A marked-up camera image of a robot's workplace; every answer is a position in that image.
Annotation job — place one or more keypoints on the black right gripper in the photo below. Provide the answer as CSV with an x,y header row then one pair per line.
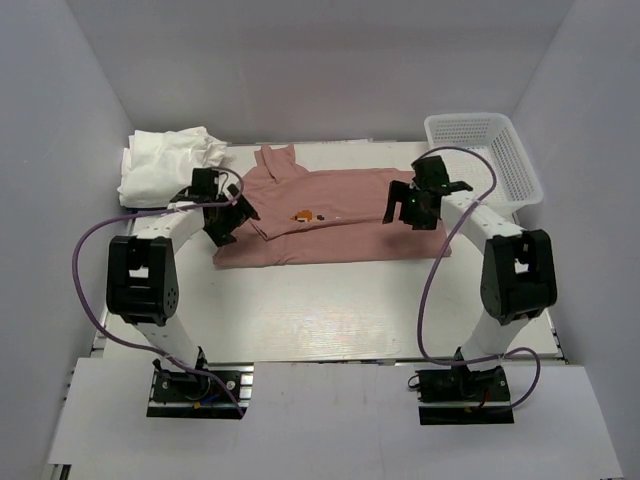
x,y
398,193

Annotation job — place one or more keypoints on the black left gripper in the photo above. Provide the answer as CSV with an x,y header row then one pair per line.
x,y
240,212

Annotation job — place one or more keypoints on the pink printed t shirt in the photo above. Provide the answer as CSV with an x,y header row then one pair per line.
x,y
323,216

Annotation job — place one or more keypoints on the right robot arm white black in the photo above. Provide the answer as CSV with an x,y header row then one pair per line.
x,y
518,280

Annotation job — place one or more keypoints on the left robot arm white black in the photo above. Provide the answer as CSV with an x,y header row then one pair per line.
x,y
142,281

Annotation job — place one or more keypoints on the white folded t shirt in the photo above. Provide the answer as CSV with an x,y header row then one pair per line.
x,y
157,165

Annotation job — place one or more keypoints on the white plastic mesh basket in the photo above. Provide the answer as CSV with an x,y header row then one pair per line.
x,y
493,158

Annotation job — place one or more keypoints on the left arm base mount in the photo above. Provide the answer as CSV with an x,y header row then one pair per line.
x,y
178,394

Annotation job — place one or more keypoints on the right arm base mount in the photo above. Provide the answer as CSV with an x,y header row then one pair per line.
x,y
456,396

